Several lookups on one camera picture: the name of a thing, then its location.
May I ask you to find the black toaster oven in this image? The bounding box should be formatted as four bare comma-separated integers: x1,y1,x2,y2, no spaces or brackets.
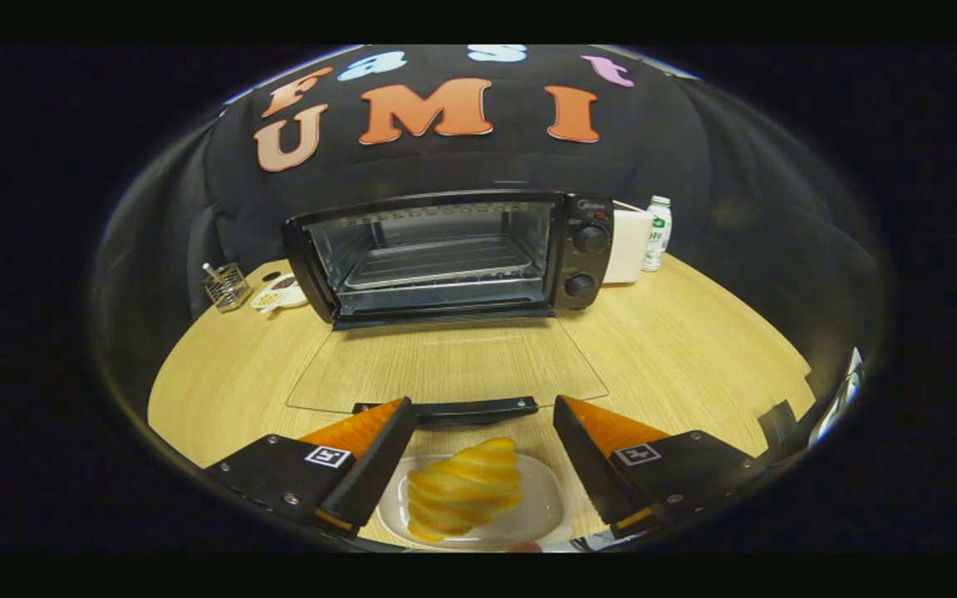
282,191,615,429

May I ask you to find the white plastic object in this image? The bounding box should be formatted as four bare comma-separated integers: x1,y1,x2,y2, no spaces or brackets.
809,347,864,449

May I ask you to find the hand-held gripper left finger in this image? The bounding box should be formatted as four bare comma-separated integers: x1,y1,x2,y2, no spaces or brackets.
204,397,417,539

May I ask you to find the small white snack dish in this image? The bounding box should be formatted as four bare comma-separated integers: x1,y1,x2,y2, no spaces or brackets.
250,274,309,312

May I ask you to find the white oval plate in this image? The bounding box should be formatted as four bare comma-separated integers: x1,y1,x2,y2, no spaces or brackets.
376,453,573,551

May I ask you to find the metal wire holder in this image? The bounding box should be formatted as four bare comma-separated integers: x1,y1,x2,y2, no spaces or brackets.
201,262,253,312

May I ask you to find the white drink bottle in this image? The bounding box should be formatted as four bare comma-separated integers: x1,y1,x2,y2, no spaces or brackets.
641,195,673,272

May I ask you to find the golden croissant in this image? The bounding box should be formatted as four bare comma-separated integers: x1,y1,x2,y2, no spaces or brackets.
406,438,523,542

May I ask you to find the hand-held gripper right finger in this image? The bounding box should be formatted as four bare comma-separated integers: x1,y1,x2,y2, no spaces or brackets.
553,395,778,537

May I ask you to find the white box appliance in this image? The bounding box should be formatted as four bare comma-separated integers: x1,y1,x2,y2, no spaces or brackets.
601,201,654,285

